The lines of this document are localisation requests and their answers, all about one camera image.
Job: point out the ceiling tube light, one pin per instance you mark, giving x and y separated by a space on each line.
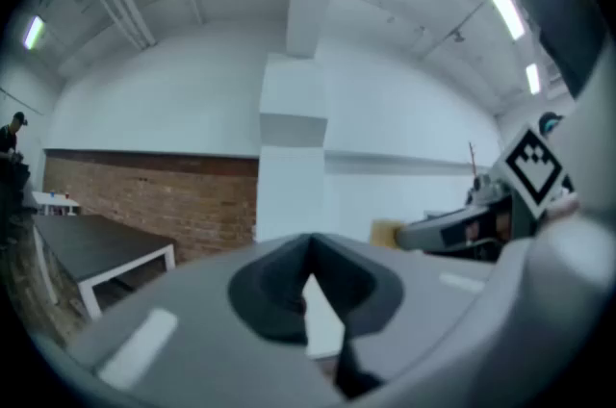
500 2
34 32
532 79

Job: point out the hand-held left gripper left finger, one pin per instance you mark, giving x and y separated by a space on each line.
269 290

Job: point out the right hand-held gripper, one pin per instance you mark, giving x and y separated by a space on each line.
531 170

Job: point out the person's right hand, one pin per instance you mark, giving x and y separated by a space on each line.
563 206

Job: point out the small white table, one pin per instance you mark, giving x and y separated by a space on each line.
53 200

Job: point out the black table with white legs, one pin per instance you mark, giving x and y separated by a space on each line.
91 242

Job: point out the white ceiling pipes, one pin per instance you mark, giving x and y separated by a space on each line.
125 11

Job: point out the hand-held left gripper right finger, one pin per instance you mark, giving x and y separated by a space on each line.
361 290

